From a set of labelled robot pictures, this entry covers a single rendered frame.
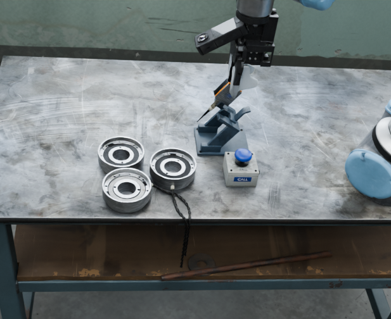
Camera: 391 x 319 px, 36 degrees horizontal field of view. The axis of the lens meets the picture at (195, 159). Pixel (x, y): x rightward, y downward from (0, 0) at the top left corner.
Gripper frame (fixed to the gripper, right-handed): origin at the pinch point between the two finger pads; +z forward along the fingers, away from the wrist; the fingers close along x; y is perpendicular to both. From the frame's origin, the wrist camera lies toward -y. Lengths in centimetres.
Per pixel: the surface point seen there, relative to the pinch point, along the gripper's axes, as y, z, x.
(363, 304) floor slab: 62, 96, 5
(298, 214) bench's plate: 14.3, 16.3, -23.9
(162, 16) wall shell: -4, 66, 149
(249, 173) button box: 3.9, 12.1, -15.3
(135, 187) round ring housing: -21.5, 13.9, -18.1
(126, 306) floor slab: -22, 96, 7
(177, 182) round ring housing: -12.4, 13.2, -17.1
